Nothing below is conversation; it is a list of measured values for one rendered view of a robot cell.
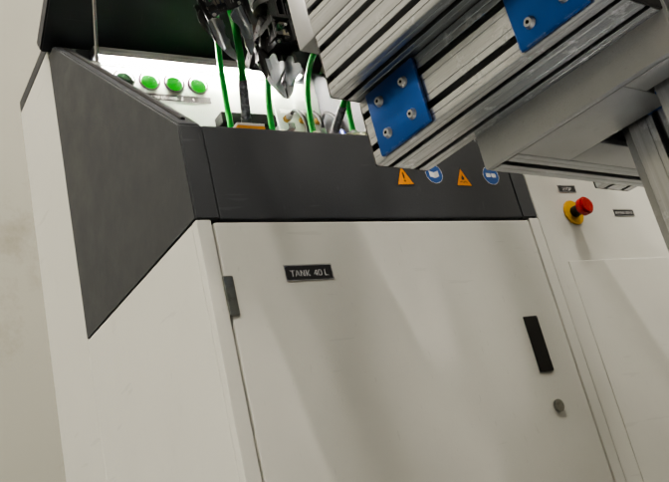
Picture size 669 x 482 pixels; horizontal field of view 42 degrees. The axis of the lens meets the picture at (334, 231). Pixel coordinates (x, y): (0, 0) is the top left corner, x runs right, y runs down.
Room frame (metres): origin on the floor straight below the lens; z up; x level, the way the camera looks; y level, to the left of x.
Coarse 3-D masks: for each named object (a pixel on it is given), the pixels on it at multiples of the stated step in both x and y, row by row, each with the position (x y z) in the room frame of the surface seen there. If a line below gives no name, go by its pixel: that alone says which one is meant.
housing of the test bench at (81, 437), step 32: (32, 96) 1.77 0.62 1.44; (32, 128) 1.80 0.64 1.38; (32, 160) 1.83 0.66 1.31; (32, 192) 1.86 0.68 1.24; (64, 192) 1.66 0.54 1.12; (64, 224) 1.68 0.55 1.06; (64, 256) 1.71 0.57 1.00; (64, 288) 1.73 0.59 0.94; (64, 320) 1.76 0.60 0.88; (64, 352) 1.78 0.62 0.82; (64, 384) 1.81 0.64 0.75; (64, 416) 1.83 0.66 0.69; (96, 416) 1.65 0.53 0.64; (64, 448) 1.86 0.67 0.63; (96, 448) 1.67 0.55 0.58; (96, 480) 1.70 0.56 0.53
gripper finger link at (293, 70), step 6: (288, 60) 1.54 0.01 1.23; (288, 66) 1.55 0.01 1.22; (294, 66) 1.53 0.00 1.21; (300, 66) 1.51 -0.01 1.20; (288, 72) 1.55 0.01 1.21; (294, 72) 1.53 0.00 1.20; (300, 72) 1.52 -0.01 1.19; (282, 78) 1.56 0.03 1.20; (288, 78) 1.55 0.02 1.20; (294, 78) 1.53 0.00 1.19; (288, 84) 1.54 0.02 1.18; (294, 84) 1.55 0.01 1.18; (288, 90) 1.54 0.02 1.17; (288, 96) 1.54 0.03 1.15
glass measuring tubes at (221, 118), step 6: (222, 114) 1.78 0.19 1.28; (234, 114) 1.80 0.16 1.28; (240, 114) 1.81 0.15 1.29; (252, 114) 1.83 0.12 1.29; (258, 114) 1.84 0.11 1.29; (216, 120) 1.81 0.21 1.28; (222, 120) 1.78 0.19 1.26; (234, 120) 1.80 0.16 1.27; (240, 120) 1.81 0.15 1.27; (252, 120) 1.83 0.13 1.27; (258, 120) 1.84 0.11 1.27; (264, 120) 1.85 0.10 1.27; (276, 120) 1.86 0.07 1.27; (276, 126) 1.87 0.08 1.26
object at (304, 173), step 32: (224, 128) 1.21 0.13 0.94; (256, 128) 1.25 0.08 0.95; (224, 160) 1.21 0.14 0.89; (256, 160) 1.24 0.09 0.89; (288, 160) 1.27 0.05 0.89; (320, 160) 1.31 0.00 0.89; (352, 160) 1.35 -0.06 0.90; (448, 160) 1.47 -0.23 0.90; (480, 160) 1.51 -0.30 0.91; (224, 192) 1.20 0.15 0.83; (256, 192) 1.23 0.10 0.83; (288, 192) 1.26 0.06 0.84; (320, 192) 1.30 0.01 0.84; (352, 192) 1.34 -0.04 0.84; (384, 192) 1.37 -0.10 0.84; (416, 192) 1.41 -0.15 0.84; (448, 192) 1.45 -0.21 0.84; (480, 192) 1.50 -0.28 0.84; (512, 192) 1.54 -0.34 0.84
